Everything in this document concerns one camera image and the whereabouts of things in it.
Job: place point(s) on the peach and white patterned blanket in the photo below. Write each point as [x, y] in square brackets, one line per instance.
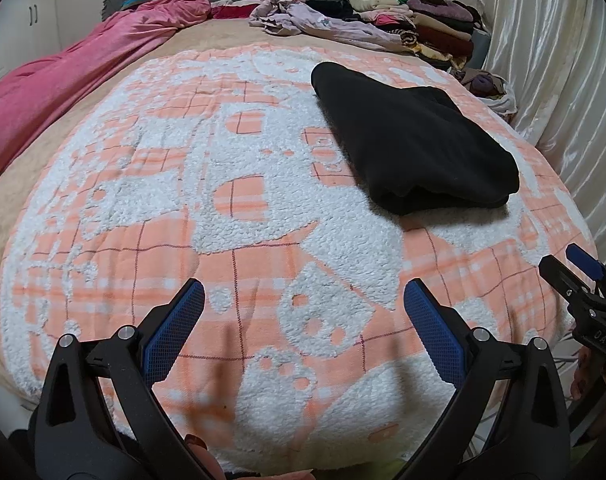
[233, 185]

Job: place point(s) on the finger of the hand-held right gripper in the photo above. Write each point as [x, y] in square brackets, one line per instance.
[583, 260]
[558, 275]

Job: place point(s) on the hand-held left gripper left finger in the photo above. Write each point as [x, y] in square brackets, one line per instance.
[175, 325]

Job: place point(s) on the beige blanket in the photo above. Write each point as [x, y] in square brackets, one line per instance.
[198, 35]

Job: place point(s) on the white satin curtain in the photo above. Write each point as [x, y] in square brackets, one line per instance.
[558, 85]

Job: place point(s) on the pink duvet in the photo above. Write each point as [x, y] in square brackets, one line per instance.
[58, 75]

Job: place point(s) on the person's right hand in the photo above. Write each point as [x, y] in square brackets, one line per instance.
[585, 375]

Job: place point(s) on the stack of folded clothes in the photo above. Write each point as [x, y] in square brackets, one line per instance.
[433, 30]

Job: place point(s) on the person's left hand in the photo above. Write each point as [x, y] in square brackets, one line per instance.
[203, 460]

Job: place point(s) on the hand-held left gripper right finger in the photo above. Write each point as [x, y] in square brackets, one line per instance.
[435, 332]

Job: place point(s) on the black folded garment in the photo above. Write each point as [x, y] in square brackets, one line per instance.
[333, 9]

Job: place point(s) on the white bag of clothes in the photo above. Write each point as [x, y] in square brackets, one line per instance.
[483, 85]

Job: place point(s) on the white wardrobe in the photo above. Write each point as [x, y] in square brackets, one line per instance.
[13, 45]

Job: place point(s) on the crumpled lilac garment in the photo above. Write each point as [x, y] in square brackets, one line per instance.
[323, 25]

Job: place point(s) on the black sweater with orange cuffs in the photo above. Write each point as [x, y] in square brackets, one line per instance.
[408, 145]

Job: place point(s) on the dark red garment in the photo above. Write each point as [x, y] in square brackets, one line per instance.
[233, 11]

